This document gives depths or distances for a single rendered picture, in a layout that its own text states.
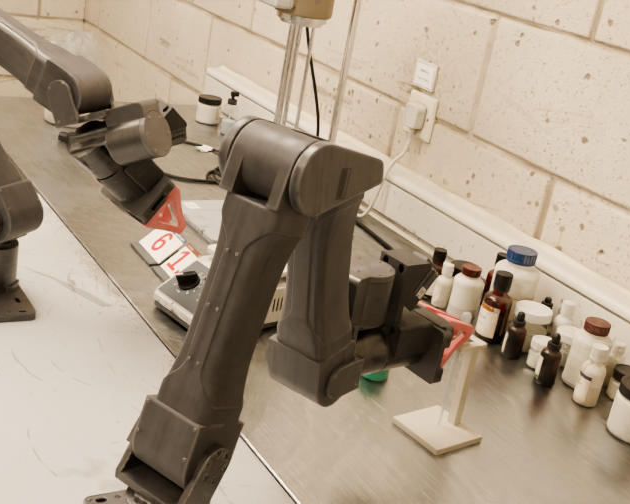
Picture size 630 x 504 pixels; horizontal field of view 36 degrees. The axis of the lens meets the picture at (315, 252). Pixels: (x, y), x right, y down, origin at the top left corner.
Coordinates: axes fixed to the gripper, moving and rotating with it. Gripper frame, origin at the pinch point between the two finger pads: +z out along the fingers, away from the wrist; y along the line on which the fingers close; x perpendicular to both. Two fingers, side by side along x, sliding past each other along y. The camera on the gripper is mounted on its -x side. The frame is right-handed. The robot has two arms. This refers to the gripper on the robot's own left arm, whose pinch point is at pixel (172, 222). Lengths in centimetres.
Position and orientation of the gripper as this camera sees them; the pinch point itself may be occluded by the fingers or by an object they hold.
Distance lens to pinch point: 137.0
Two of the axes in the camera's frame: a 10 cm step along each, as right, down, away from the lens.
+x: -6.2, 7.7, -1.7
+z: 4.5, 5.2, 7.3
